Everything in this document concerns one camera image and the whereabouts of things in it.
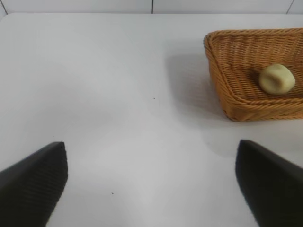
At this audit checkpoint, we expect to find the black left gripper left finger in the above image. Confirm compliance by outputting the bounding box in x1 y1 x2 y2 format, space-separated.
0 141 69 227

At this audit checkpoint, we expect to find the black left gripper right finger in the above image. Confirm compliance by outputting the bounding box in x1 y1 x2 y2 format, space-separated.
234 139 303 227

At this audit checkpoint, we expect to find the pale yellow egg yolk pastry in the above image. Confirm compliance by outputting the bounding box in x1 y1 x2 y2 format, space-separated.
258 63 296 96

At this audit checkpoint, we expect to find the brown woven wicker basket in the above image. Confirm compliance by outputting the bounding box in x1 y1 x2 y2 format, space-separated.
203 27 303 122

